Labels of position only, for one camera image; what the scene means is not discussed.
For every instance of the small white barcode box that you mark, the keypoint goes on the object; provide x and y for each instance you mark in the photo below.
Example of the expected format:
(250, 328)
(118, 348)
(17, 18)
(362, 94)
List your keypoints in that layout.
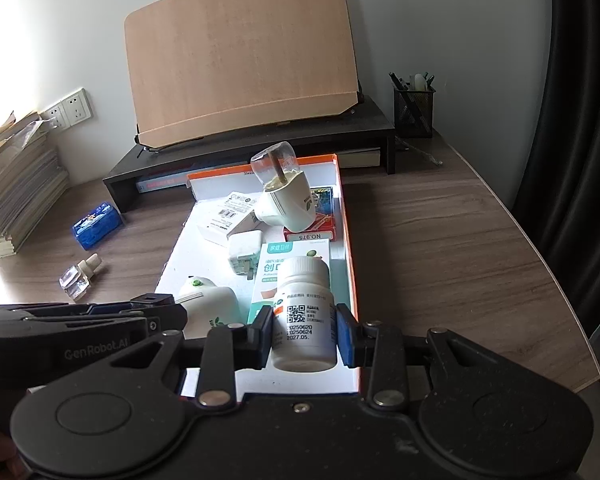
(227, 212)

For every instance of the white charger plug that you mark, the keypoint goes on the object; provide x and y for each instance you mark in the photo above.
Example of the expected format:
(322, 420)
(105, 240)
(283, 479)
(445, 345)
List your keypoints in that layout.
(244, 252)

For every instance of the thick book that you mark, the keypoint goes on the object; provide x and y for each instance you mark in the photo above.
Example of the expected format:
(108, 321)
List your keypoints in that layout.
(362, 157)

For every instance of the blue packet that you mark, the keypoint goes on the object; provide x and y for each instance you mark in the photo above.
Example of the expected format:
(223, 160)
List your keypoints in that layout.
(95, 226)

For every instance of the white pill bottle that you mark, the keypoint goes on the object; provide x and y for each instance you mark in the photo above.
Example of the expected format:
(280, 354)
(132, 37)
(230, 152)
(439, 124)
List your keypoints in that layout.
(305, 320)

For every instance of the white wall socket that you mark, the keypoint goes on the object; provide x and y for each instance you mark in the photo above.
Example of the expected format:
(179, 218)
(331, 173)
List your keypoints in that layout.
(76, 106)
(51, 112)

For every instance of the black curtain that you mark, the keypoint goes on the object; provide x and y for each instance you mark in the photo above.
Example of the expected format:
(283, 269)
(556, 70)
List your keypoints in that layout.
(580, 125)

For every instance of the stack of books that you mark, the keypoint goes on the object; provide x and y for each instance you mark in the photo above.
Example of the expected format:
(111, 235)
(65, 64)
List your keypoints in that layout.
(15, 195)

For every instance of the black pen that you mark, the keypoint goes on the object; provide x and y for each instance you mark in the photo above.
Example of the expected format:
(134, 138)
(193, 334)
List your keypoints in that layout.
(396, 80)

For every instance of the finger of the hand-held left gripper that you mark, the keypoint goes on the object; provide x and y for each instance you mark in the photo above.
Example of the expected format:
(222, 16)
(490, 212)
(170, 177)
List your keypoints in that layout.
(152, 301)
(172, 316)

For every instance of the wooden book stand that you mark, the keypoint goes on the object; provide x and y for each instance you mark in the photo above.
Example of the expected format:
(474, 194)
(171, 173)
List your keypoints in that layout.
(240, 55)

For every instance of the white plug-in vaporizer clear bottle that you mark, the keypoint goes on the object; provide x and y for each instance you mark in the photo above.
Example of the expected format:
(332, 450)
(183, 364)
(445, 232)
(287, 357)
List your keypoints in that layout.
(285, 195)

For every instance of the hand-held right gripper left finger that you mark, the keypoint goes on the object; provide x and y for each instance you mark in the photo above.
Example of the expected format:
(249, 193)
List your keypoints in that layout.
(265, 331)

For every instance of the white plug adapter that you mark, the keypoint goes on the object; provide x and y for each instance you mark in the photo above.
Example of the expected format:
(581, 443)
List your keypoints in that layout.
(49, 122)

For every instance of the white glue stick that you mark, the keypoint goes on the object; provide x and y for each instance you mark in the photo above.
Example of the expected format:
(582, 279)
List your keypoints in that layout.
(420, 82)

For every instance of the red playing card box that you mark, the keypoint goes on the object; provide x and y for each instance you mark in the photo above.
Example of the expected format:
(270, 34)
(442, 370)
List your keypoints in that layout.
(312, 220)

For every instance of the black mesh pen holder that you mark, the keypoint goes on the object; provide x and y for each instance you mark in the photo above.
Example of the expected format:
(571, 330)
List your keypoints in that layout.
(414, 112)

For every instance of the adhesive bandage box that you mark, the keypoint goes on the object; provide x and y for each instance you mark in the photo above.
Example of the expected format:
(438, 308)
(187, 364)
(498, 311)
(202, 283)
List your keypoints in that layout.
(266, 280)

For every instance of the white dome device leaf logo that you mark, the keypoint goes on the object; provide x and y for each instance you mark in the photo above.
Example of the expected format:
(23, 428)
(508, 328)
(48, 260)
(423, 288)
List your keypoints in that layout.
(207, 305)

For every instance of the white orange cardboard box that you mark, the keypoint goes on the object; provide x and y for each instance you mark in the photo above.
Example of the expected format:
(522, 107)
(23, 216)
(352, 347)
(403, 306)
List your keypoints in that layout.
(205, 260)

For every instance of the clear refill bottle beige cap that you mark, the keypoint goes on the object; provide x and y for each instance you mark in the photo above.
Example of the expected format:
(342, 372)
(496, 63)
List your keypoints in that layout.
(77, 280)

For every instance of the black monitor riser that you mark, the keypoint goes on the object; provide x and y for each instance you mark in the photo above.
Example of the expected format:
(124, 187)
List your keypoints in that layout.
(360, 122)

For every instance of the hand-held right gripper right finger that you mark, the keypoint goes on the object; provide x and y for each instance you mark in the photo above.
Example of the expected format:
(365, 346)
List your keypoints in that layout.
(347, 341)

